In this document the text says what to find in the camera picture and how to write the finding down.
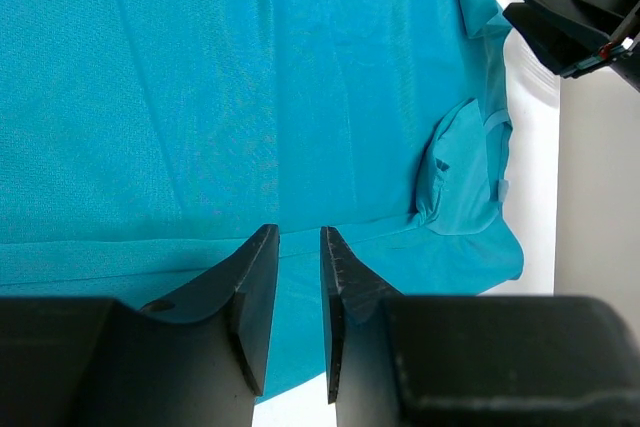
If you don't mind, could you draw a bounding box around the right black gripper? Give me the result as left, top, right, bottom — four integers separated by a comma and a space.
504, 0, 639, 89

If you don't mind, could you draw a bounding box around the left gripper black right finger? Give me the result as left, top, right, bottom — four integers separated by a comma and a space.
320, 227, 639, 426

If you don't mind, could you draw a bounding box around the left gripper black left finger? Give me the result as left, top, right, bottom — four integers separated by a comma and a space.
1, 224, 279, 426

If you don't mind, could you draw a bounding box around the teal t shirt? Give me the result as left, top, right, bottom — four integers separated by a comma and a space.
1, 0, 524, 397

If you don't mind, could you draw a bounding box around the white plastic basket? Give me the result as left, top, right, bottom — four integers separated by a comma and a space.
479, 0, 639, 108

